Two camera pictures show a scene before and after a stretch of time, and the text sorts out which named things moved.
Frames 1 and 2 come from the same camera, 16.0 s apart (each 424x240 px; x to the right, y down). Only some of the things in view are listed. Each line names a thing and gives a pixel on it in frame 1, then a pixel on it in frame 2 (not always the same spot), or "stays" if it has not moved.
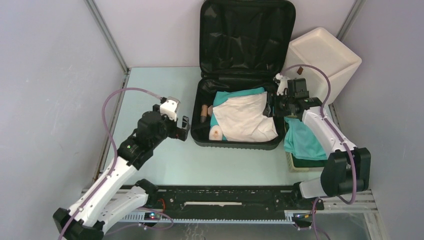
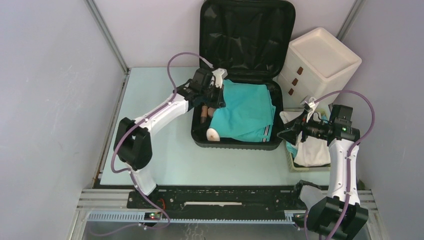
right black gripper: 274,100 -> 291,136
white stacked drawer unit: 319,47 stays
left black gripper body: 172,130 -> 211,96
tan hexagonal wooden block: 210,110 stays
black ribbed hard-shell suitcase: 243,45 stays
